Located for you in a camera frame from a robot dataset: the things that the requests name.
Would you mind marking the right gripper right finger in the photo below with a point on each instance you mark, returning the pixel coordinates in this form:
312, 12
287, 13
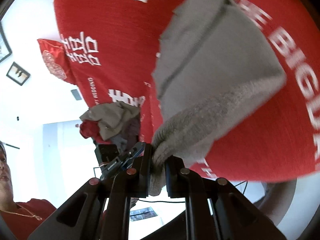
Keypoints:
214, 209

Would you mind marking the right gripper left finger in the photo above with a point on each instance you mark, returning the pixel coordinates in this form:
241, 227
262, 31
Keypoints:
100, 209

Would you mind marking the grey knitted sock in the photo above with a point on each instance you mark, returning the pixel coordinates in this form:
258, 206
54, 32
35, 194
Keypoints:
215, 69

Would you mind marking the olive crumpled garment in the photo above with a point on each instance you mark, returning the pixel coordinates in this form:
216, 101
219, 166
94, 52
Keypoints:
111, 118

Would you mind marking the red embroidered pillow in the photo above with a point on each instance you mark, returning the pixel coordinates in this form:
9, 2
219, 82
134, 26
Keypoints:
56, 60

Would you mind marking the red printed bedspread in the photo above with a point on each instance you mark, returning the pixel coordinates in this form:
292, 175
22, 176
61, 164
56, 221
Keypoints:
113, 47

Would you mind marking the small framed wall picture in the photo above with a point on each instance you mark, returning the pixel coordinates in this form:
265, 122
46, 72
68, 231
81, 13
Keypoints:
17, 74

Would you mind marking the large framed wall picture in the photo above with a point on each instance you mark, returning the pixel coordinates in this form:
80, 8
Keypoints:
5, 50

